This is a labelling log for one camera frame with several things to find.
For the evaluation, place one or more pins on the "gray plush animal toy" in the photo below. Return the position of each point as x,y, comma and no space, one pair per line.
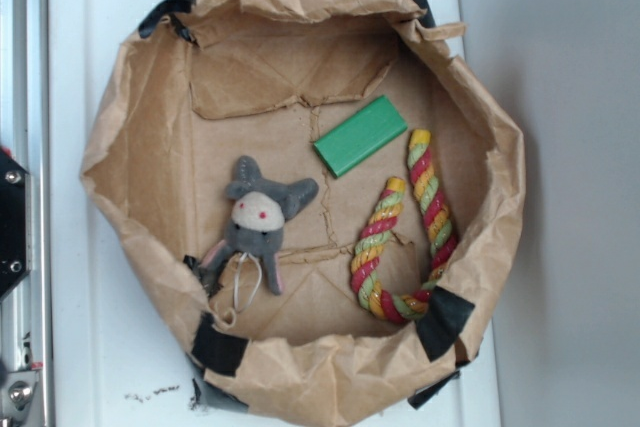
256,225

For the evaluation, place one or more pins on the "brown paper-lined box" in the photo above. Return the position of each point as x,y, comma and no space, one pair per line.
267,78

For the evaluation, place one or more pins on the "green rectangular block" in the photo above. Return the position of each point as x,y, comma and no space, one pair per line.
360,136

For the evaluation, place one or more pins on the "white plastic tray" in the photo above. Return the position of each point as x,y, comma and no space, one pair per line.
115,362

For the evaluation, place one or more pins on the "multicolored twisted rope toy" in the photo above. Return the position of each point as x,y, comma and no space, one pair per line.
438,225

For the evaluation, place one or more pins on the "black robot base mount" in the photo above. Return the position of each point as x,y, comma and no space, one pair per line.
14,216

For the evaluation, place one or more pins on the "aluminium frame rail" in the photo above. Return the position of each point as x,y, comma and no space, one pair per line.
26,365

